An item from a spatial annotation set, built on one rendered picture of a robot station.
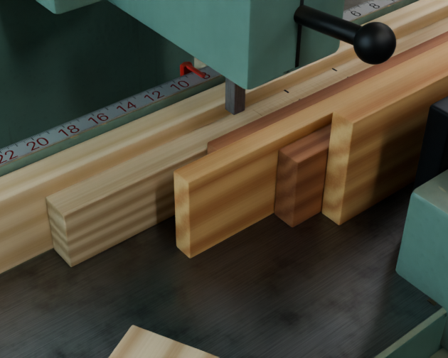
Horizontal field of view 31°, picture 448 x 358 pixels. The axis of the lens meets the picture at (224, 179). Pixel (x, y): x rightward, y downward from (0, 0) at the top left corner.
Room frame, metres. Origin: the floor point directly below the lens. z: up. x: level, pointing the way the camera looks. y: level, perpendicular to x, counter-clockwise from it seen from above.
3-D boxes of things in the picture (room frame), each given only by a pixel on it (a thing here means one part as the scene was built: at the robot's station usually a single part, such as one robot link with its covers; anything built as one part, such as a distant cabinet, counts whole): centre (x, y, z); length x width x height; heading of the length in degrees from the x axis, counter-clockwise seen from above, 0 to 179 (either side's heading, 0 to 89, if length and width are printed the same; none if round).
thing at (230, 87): (0.41, -0.01, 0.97); 0.01 x 0.01 x 0.05; 40
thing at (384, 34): (0.35, -0.06, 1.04); 0.06 x 0.02 x 0.02; 40
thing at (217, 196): (0.41, -0.07, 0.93); 0.24 x 0.01 x 0.06; 130
